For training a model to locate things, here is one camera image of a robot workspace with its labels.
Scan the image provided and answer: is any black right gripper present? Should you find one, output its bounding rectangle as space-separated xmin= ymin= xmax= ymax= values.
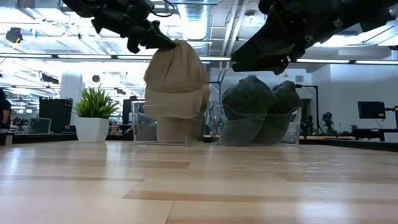
xmin=231 ymin=0 xmax=346 ymax=75

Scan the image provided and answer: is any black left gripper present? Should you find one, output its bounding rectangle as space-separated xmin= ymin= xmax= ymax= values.
xmin=91 ymin=0 xmax=177 ymax=54

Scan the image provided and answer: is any beige cotton cap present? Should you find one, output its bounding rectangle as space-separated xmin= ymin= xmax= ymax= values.
xmin=155 ymin=116 xmax=201 ymax=143
xmin=143 ymin=39 xmax=211 ymax=121

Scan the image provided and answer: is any dark green denim cap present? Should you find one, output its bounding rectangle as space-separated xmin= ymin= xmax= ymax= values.
xmin=248 ymin=80 xmax=305 ymax=144
xmin=221 ymin=76 xmax=280 ymax=146

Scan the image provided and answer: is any clear plastic bin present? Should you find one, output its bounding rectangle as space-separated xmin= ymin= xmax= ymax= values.
xmin=131 ymin=100 xmax=208 ymax=146
xmin=213 ymin=104 xmax=303 ymax=147

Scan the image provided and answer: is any green plant in white pot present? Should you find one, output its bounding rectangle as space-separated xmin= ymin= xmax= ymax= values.
xmin=72 ymin=84 xmax=121 ymax=143

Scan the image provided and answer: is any black monitor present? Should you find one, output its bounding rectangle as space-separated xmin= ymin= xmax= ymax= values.
xmin=357 ymin=101 xmax=386 ymax=120

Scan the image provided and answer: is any black hanging ceiling box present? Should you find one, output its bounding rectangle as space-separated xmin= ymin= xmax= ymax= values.
xmin=40 ymin=73 xmax=60 ymax=85

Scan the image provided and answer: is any black cabinet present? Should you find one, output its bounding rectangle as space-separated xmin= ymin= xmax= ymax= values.
xmin=39 ymin=96 xmax=74 ymax=134

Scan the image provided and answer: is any dark background desk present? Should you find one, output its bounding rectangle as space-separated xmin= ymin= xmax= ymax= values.
xmin=351 ymin=128 xmax=398 ymax=142

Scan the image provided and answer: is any grey bordered monitor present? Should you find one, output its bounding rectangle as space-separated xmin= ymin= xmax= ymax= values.
xmin=25 ymin=117 xmax=52 ymax=135

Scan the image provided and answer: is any person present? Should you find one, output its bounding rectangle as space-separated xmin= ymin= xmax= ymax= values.
xmin=0 ymin=88 xmax=12 ymax=130

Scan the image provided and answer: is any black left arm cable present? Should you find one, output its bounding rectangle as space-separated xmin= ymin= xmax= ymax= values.
xmin=150 ymin=0 xmax=177 ymax=18

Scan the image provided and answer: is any silver corrugated ceiling duct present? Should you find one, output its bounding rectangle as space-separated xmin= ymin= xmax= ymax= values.
xmin=177 ymin=0 xmax=214 ymax=57

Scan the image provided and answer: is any overhead frame light bar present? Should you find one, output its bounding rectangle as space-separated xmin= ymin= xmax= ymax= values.
xmin=0 ymin=53 xmax=398 ymax=65

